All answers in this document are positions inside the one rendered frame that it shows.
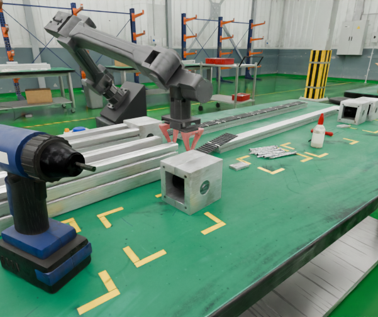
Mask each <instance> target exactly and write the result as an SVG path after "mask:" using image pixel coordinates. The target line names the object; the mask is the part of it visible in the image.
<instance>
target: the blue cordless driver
mask: <svg viewBox="0 0 378 317"><path fill-rule="evenodd" d="M0 170H3V171H5V172H7V176H6V177H5V178H4V181H5V185H6V192H7V197H8V203H9V210H10V213H11V215H12V216H13V220H14V225H13V226H10V227H9V228H6V229H5V230H3V231H2V232H1V236H2V239H0V261H1V265H2V267H3V268H5V269H6V270H8V271H10V272H12V273H14V274H16V275H18V276H19V277H21V278H23V279H25V280H26V281H28V282H30V283H32V284H34V285H36V286H38V287H39V288H41V289H43V290H45V291H46V292H49V293H50V294H54V293H56V292H57V291H59V290H60V289H61V288H62V287H64V286H65V285H66V284H67V283H68V282H69V281H70V280H71V279H73V278H74V277H75V276H76V275H77V274H78V273H79V272H81V271H82V270H83V269H84V268H85V267H87V266H88V265H89V264H90V262H91V253H92V247H91V243H90V242H89V241H88V239H87V238H86V237H84V236H82V235H79V234H77V233H76V229H75V228H74V227H73V226H70V225H67V224H65V223H62V222H59V221H57V220H54V219H51V218H49V217H48V211H47V202H46V198H47V188H46V182H51V183H53V182H55V181H59V180H60V179H62V178H64V177H76V176H78V175H79V174H81V172H82V171H83V170H88V171H91V172H95V171H96V167H95V166H92V165H87V164H85V158H84V156H83V154H81V153H79V152H78V151H76V150H74V149H73V148H72V146H71V145H70V143H69V141H68V140H65V139H64V138H63V137H61V136H55V135H50V134H48V133H45V132H41V131H35V130H29V129H25V128H18V127H14V126H8V125H2V124H0Z"/></svg>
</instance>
